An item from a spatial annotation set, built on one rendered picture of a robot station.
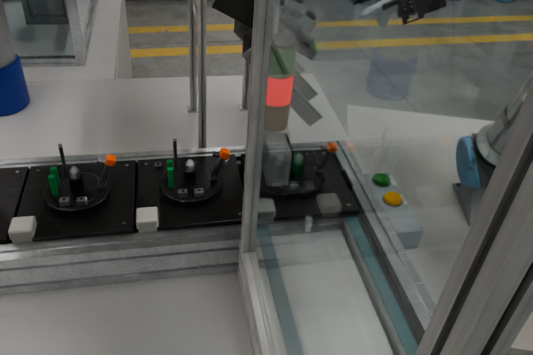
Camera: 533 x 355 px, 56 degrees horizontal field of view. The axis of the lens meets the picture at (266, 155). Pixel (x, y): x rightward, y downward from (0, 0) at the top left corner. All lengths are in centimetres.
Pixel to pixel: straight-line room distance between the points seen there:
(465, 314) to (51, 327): 92
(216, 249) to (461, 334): 85
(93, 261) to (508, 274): 93
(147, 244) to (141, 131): 57
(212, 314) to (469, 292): 83
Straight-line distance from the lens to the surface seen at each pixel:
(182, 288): 112
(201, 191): 112
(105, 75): 190
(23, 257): 111
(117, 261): 110
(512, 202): 24
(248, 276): 101
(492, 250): 25
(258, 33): 77
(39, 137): 161
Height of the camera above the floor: 173
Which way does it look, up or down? 36 degrees down
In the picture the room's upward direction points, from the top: 5 degrees clockwise
